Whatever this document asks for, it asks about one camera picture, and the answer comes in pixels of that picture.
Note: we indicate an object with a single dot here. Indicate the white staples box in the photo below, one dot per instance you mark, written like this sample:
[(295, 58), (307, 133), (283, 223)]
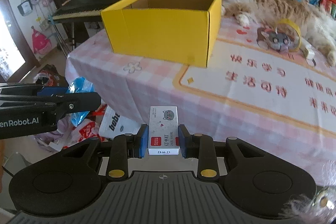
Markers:
[(163, 131)]

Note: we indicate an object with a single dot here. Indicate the pink checkered table mat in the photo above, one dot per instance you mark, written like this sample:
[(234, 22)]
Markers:
[(281, 103)]

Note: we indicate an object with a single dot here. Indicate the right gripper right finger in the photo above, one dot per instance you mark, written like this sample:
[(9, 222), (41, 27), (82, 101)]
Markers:
[(201, 147)]

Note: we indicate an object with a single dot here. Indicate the grey cat figure toy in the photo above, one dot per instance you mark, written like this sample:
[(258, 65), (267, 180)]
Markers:
[(269, 39)]

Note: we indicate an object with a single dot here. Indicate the orange white fluffy cat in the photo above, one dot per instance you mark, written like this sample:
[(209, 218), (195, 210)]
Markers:
[(316, 25)]

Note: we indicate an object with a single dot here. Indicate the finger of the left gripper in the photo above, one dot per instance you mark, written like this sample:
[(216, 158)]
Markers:
[(31, 90), (78, 103)]

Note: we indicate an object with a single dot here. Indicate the black electronic keyboard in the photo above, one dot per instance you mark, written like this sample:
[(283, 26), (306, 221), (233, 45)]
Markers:
[(81, 11)]

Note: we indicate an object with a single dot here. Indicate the blue plastic wrapper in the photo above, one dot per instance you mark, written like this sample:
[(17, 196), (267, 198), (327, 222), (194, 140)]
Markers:
[(78, 87)]

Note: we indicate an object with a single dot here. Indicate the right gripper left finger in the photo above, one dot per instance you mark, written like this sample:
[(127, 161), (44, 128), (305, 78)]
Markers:
[(125, 147)]

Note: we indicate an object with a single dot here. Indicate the white plug adapter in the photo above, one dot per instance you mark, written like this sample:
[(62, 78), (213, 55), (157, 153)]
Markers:
[(308, 53)]

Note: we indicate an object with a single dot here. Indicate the yellow tape roll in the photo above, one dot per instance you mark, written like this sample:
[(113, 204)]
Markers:
[(290, 30)]

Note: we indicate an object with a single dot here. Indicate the yellow cardboard box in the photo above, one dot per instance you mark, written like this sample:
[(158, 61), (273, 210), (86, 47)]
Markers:
[(180, 31)]

